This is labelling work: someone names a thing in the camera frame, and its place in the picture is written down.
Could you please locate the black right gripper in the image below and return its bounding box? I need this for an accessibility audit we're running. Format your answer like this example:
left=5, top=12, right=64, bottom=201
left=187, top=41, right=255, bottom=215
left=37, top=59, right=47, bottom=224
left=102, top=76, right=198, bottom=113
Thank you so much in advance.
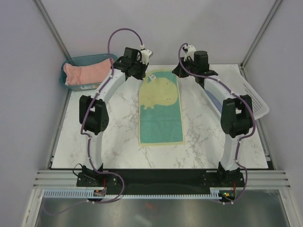
left=173, top=57, right=198, bottom=79

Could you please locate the pink towel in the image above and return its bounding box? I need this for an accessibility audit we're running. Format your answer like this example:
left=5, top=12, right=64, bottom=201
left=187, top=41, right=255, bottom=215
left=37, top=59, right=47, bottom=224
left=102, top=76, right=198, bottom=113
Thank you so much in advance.
left=63, top=58, right=114, bottom=86

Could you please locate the yellow green towel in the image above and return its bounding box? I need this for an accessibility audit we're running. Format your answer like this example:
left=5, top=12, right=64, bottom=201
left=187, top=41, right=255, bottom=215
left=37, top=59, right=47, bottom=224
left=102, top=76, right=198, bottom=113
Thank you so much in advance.
left=139, top=69, right=184, bottom=146

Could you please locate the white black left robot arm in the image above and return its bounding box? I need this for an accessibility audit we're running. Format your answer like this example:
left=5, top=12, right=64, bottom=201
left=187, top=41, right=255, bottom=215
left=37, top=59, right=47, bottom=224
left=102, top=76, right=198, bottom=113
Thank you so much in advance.
left=79, top=46, right=153, bottom=186

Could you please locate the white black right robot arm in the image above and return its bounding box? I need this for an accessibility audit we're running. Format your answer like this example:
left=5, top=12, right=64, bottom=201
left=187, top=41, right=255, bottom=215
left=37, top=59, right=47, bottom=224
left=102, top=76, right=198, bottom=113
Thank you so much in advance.
left=172, top=44, right=256, bottom=186

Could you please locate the white perforated plastic basket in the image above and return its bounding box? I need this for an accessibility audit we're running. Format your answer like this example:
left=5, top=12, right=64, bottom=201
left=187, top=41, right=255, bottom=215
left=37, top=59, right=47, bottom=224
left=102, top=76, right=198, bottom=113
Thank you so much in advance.
left=204, top=65, right=269, bottom=120

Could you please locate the blue towel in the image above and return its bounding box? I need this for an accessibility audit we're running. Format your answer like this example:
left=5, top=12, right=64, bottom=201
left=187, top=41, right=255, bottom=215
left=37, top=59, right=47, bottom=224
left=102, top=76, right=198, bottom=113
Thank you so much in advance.
left=206, top=92, right=222, bottom=114

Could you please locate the teal transparent plastic bin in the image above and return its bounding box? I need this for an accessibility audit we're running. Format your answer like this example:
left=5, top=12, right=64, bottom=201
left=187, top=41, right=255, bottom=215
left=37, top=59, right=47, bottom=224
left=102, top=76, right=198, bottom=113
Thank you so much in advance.
left=60, top=53, right=117, bottom=91

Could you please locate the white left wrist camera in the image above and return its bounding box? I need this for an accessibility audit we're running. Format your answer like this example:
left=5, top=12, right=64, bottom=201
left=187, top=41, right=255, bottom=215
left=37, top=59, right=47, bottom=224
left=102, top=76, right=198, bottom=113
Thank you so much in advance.
left=139, top=44, right=153, bottom=65

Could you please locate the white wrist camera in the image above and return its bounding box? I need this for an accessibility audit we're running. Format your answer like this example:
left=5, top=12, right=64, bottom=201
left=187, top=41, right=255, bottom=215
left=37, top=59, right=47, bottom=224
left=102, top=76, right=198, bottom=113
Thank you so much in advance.
left=139, top=44, right=153, bottom=65
left=182, top=44, right=196, bottom=61

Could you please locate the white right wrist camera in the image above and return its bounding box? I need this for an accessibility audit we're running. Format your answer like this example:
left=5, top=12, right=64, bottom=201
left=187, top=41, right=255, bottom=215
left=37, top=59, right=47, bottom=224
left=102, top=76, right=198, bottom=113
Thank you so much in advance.
left=182, top=44, right=196, bottom=61

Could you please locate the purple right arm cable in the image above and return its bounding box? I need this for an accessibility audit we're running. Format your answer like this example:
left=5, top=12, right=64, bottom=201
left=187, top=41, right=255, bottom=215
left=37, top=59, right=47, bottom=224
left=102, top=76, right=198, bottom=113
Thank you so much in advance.
left=178, top=42, right=258, bottom=205

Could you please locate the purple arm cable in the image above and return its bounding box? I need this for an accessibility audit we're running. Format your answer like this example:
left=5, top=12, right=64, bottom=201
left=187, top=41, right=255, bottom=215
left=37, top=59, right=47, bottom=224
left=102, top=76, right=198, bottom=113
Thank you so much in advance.
left=178, top=42, right=258, bottom=205
left=42, top=27, right=145, bottom=216

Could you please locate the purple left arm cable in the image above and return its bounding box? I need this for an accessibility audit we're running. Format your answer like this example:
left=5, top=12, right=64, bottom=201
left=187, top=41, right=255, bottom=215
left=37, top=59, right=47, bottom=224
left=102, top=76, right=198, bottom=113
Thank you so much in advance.
left=42, top=27, right=145, bottom=216

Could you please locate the white slotted cable duct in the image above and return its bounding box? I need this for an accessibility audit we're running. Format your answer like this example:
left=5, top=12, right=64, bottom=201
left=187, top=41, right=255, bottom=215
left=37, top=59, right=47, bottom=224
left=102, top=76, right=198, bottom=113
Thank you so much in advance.
left=43, top=188, right=229, bottom=200

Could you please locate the aluminium frame rail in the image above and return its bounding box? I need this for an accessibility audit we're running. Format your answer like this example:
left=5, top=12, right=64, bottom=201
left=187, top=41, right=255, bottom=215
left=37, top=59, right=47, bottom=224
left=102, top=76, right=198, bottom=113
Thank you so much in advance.
left=34, top=169, right=290, bottom=189

